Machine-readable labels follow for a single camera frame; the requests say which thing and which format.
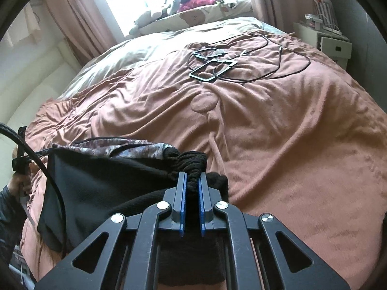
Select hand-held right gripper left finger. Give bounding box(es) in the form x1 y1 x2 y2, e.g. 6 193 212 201
35 172 186 290

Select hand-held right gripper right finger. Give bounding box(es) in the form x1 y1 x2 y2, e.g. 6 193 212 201
198 176 352 290

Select black pants with floral lining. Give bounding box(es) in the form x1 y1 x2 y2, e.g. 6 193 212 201
37 138 229 287

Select person's left forearm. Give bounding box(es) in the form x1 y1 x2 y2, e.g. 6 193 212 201
0 184 28 268

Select person's left hand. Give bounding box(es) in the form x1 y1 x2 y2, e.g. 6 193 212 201
5 172 33 200

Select white padded headboard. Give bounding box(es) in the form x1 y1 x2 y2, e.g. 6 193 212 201
0 39 83 123

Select pink-brown blanket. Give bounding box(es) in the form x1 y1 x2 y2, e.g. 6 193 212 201
18 32 387 290

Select pink curtain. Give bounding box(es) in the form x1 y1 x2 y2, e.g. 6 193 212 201
41 0 125 65
245 0 322 34

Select bear-print pillow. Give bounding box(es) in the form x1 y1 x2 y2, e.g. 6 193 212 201
137 0 253 36

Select grey plush toy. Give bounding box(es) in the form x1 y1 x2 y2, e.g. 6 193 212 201
129 0 182 36

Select white nightstand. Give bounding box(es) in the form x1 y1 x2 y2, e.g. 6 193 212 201
293 21 353 65

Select white slatted rack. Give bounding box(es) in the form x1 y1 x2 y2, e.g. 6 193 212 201
313 0 343 34

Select thick black gripper cable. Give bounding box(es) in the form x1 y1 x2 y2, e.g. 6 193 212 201
0 122 67 250

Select small black rectangular frame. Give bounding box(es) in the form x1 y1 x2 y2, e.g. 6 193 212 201
193 48 228 61

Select thin black cable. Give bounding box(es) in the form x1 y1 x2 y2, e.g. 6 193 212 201
187 33 311 84

